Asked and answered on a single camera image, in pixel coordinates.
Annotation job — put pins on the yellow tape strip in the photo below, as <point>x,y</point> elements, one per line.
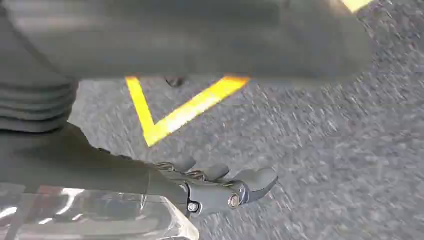
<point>140,106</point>
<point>356,4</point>
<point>198,104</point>

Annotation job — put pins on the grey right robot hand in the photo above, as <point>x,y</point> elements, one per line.
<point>198,36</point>

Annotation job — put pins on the ribbed grey right arm sleeve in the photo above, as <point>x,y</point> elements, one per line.
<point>33,106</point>

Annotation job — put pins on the clear plastic container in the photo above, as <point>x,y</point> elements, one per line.
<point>99,218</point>

